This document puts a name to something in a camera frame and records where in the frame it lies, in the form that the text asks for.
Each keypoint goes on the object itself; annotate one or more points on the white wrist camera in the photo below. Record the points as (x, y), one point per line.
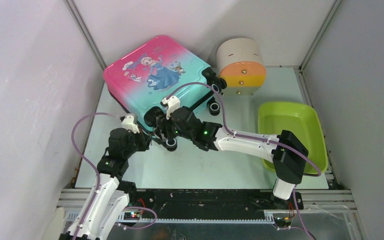
(129, 123)
(172, 103)

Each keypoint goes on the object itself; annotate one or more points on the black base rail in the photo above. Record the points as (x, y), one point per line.
(212, 204)

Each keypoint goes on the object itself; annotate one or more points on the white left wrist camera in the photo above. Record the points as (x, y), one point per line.
(129, 123)

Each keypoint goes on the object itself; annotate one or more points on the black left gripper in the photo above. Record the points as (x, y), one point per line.
(145, 139)

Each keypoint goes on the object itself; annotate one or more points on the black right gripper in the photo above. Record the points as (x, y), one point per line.
(163, 128)

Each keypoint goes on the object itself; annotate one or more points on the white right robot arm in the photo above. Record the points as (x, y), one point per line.
(287, 153)

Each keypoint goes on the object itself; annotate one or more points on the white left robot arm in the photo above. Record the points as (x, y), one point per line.
(110, 193)

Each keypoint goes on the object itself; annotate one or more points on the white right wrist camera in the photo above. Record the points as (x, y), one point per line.
(172, 103)

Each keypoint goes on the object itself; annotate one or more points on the beige orange round storage box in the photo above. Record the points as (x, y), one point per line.
(240, 64)

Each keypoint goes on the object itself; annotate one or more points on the pink and teal kids suitcase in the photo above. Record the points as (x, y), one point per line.
(140, 81)

